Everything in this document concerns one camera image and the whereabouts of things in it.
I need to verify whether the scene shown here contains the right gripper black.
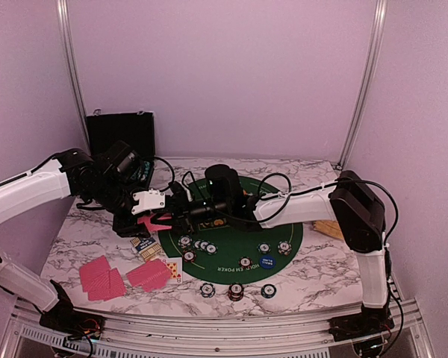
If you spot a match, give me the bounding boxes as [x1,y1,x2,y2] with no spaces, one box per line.
[150,192,229,236]

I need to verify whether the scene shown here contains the red backed card deck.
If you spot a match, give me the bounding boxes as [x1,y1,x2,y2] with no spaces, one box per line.
[137,215,172,233]

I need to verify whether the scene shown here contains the teal chips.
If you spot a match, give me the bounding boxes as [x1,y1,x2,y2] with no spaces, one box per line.
[193,240,218,255]

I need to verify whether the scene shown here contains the blue small blind button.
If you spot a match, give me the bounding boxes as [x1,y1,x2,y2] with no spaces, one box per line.
[259,255,276,269]

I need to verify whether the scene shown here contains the brown black chip stack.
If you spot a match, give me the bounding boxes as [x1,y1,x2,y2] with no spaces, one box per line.
[228,283,244,301]

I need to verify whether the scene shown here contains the face up heart card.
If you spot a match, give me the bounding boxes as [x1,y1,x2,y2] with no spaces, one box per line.
[161,257,183,284]

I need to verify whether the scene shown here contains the teal black chip stack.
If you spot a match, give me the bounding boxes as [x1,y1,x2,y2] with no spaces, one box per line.
[261,283,277,299]

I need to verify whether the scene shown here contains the blue white chip stack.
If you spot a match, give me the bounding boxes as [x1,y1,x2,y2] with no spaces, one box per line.
[199,283,215,298]

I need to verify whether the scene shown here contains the dropped red cards pile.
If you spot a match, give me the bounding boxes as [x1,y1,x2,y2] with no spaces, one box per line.
[78,255,126,301]
[126,260,172,292]

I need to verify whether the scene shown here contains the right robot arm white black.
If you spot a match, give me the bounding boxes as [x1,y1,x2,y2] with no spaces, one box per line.
[165,164,391,334]

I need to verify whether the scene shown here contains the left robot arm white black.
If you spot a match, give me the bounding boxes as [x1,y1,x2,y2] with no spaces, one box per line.
[0,142,149,332]

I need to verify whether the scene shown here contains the teal chip row in case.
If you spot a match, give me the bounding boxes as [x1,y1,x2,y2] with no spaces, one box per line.
[141,160,152,182]

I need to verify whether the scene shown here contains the round green poker mat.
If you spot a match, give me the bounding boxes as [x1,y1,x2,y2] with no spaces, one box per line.
[158,175,304,284]

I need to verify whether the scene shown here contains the black poker chip case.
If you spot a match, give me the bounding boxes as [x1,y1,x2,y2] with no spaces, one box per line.
[86,111,156,189]

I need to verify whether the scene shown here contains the woven bamboo tray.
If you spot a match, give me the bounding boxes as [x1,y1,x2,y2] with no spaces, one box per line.
[313,220,344,240]

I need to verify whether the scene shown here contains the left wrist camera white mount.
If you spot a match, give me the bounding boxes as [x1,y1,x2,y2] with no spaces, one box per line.
[131,189,166,216]

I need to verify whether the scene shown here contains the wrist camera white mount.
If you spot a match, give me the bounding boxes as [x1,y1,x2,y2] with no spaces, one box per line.
[131,189,166,216]
[169,181,193,203]

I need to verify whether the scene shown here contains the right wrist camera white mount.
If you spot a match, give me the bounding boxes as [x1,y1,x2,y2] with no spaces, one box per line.
[169,181,193,203]

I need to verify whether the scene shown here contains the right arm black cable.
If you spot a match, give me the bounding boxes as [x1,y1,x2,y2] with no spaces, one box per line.
[257,172,399,243]

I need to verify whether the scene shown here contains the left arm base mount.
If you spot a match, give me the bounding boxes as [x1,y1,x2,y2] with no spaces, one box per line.
[39,311,105,339]

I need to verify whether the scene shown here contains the front aluminium rail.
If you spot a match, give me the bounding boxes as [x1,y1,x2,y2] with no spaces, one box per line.
[0,300,435,357]

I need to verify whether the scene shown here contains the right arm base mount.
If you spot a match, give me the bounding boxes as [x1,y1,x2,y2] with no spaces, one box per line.
[329,313,395,342]

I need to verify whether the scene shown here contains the left aluminium frame post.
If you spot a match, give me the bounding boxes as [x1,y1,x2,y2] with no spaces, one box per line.
[56,0,90,151]

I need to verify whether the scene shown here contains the aluminium frame post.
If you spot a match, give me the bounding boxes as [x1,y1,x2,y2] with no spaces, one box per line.
[56,0,90,151]
[336,0,388,170]

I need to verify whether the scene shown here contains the right aluminium frame post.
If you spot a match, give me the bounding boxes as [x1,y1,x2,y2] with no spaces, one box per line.
[336,0,388,170]

